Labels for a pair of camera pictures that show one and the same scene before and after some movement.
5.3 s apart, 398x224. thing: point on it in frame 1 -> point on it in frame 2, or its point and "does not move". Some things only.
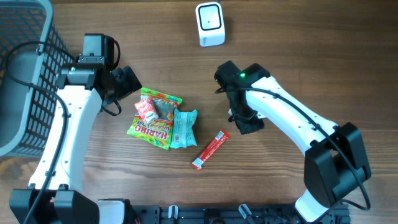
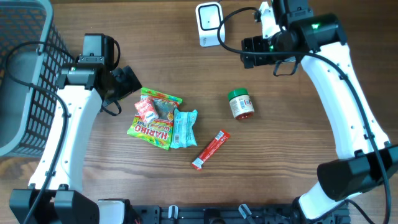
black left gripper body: (124, 85) does not move
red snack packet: (216, 144) does not move
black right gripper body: (247, 119) -> (257, 44)
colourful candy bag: (158, 132) does not move
